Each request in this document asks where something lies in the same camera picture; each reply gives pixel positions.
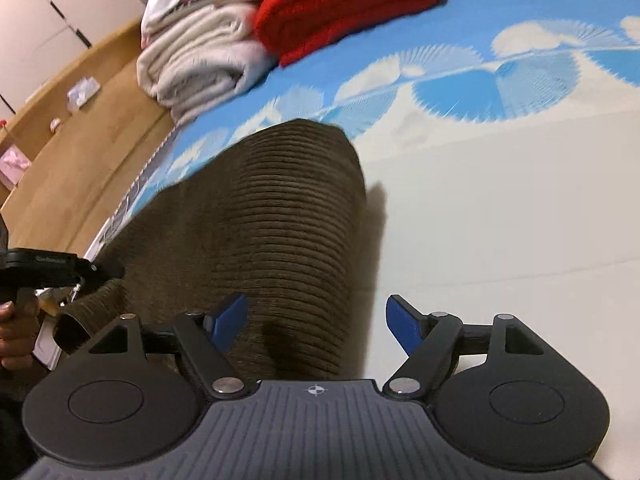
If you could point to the person's left hand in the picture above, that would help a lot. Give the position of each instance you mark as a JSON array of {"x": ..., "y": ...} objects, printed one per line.
[{"x": 17, "y": 335}]

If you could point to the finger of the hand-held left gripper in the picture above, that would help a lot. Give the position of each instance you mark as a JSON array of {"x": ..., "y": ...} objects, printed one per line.
[{"x": 110, "y": 271}]

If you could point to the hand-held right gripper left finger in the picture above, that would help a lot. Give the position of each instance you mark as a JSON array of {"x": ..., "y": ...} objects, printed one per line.
[{"x": 232, "y": 317}]

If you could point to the pink box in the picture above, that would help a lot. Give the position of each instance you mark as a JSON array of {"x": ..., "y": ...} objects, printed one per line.
[{"x": 12, "y": 167}]

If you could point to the blue and white bed sheet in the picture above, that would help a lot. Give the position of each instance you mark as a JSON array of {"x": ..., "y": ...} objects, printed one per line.
[{"x": 500, "y": 185}]

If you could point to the small white floor item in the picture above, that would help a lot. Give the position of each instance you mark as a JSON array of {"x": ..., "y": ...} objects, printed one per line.
[{"x": 55, "y": 124}]

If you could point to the white and pink cloth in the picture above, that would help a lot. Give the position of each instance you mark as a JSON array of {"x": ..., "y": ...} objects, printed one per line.
[{"x": 165, "y": 0}]

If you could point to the white wardrobe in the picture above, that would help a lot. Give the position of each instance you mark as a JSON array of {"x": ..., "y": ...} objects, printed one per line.
[{"x": 55, "y": 10}]

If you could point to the clear plastic bag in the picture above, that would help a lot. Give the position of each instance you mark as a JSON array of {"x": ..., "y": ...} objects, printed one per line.
[{"x": 82, "y": 92}]

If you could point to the red knitted sweater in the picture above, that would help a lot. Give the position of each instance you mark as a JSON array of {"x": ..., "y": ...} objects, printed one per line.
[{"x": 340, "y": 5}]

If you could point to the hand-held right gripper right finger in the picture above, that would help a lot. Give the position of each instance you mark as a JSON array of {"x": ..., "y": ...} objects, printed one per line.
[{"x": 405, "y": 322}]

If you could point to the cream folded blanket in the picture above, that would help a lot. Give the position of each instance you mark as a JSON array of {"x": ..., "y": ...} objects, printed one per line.
[{"x": 200, "y": 60}]

